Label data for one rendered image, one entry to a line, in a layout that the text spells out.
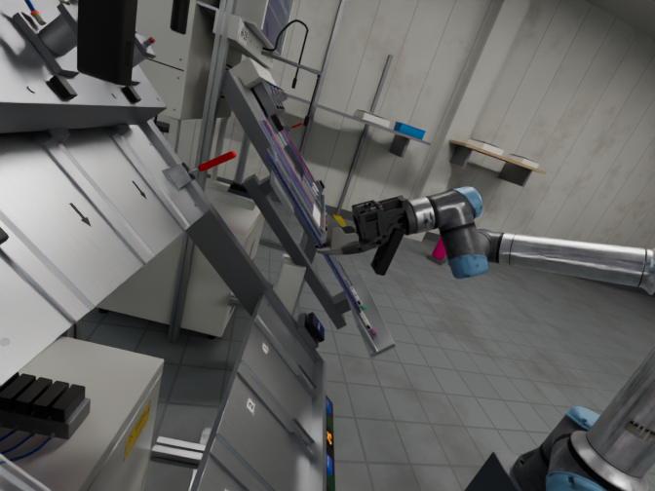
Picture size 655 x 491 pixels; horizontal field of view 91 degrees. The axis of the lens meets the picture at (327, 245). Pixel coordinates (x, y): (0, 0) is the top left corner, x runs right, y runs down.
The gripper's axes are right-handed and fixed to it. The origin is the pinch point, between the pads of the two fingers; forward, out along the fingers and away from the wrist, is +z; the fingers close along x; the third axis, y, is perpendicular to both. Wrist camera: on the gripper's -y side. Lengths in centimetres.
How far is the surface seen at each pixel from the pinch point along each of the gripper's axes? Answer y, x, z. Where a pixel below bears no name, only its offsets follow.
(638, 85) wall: -53, -341, -468
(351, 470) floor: -100, -12, 9
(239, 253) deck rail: 8.3, 9.7, 15.0
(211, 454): 1.5, 41.3, 17.2
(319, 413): -17.4, 25.3, 8.3
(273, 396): -7.1, 28.4, 13.4
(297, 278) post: -9.8, -8.2, 7.6
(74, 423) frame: -6, 23, 45
